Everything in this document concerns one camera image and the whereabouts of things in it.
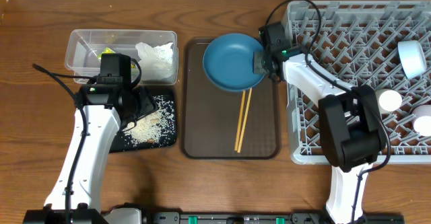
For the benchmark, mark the clear plastic waste bin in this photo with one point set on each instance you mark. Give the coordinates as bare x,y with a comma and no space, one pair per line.
85,45

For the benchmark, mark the right wooden chopstick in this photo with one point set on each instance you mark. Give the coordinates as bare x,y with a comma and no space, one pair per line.
245,117

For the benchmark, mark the pink cup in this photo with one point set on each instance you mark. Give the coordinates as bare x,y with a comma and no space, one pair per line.
422,120

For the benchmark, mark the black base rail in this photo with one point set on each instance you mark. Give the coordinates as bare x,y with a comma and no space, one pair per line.
235,218

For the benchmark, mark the dark blue plate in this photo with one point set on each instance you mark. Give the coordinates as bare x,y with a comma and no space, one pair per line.
228,62

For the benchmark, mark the left wooden chopstick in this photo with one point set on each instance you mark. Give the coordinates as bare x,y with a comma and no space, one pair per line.
239,122

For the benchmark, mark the brown serving tray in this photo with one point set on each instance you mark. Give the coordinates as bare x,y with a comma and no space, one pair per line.
210,115

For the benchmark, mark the black waste tray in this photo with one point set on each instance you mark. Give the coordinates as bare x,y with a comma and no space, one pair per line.
118,144

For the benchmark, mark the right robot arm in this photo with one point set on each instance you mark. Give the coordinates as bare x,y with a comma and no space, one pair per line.
350,127

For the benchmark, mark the light blue bowl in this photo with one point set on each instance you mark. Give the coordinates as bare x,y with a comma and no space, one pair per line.
412,58

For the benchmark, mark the wooden chopstick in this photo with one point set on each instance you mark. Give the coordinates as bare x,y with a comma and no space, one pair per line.
239,122
245,117

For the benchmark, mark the grey dishwasher rack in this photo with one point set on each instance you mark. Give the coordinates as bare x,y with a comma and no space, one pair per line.
357,42

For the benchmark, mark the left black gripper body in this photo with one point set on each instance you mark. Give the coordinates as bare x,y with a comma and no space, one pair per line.
143,105

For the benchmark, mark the cream white cup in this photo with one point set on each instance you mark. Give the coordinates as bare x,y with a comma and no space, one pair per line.
388,100

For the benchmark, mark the yellow green snack wrapper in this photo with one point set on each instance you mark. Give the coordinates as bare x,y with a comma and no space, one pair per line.
108,50

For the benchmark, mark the rice leftovers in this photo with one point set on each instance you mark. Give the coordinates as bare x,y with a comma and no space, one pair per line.
155,130

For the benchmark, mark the white tissue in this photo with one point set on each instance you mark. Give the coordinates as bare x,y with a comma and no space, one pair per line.
156,62

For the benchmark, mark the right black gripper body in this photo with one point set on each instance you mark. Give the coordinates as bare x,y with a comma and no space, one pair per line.
268,56

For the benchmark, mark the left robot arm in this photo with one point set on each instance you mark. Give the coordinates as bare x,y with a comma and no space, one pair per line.
102,111

